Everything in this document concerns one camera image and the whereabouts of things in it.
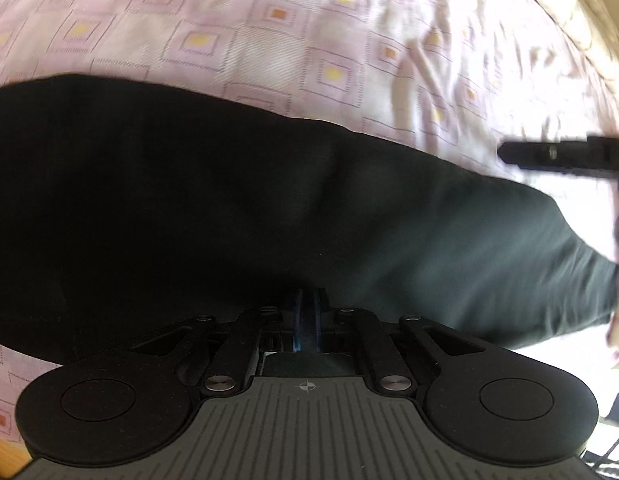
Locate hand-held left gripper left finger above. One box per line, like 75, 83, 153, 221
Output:
127, 288, 305, 396

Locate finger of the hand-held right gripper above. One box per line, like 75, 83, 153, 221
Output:
496, 135, 619, 179

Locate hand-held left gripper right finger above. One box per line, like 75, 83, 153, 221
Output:
309, 287, 493, 395

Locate black pants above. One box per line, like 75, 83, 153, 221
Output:
0, 74, 619, 367

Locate beige quilted blanket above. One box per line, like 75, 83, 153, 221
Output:
509, 0, 619, 111

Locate pink patterned bed sheet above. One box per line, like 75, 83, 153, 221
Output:
0, 0, 619, 448

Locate black metal frame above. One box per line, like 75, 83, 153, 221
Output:
583, 394, 619, 480

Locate wooden bed frame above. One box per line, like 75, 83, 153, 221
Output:
0, 432, 34, 480

